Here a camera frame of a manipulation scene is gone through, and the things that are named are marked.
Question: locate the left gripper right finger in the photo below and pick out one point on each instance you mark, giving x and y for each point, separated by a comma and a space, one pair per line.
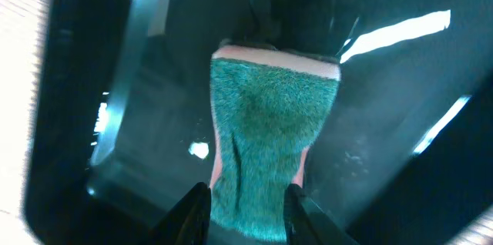
307, 224

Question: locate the green and pink sponge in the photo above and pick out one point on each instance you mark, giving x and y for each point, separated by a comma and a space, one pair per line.
268, 108

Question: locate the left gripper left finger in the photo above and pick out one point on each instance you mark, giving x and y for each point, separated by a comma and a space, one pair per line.
187, 223

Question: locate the black rectangular tray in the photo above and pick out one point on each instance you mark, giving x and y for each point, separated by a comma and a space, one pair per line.
405, 156

